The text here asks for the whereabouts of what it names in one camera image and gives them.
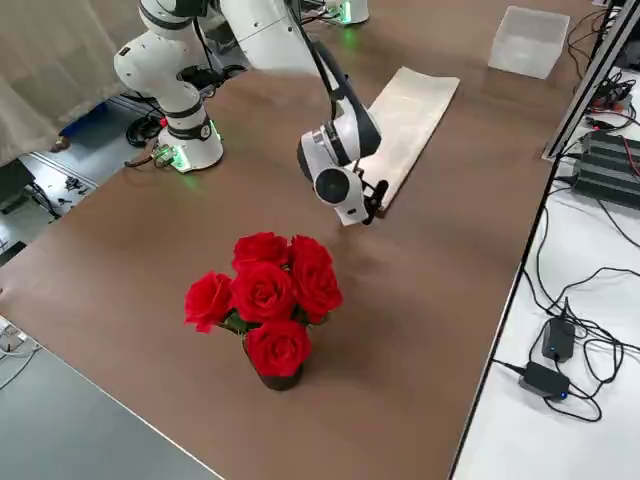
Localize cream tablecloth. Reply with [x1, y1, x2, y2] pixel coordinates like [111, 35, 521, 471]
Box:
[357, 66, 461, 220]

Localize clear plastic box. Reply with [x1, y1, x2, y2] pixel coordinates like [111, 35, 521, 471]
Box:
[487, 5, 571, 80]

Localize red artificial rose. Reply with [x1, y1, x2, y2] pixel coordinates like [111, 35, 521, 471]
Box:
[244, 320, 314, 379]
[288, 234, 335, 281]
[291, 259, 345, 325]
[183, 271, 236, 334]
[232, 262, 296, 324]
[232, 231, 292, 274]

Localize dark flower vase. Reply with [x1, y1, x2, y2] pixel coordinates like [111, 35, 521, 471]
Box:
[243, 334, 306, 392]

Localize small black power adapter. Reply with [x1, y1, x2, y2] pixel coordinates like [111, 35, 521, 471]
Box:
[541, 317, 577, 365]

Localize black finned metal device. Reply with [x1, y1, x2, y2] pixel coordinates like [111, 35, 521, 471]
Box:
[569, 127, 640, 209]

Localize flat black power adapter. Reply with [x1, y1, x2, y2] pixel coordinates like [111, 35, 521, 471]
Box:
[517, 361, 571, 401]

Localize blue plastic crate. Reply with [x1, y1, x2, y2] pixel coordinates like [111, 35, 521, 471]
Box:
[58, 97, 110, 137]

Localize beige curtain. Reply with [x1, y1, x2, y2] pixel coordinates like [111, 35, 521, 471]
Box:
[0, 0, 151, 166]

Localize black case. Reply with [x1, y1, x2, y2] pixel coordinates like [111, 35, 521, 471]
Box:
[0, 159, 36, 216]

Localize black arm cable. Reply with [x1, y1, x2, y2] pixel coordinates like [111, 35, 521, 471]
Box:
[282, 0, 364, 176]

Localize aluminium frame post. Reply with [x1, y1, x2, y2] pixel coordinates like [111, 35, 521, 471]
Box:
[541, 0, 640, 162]

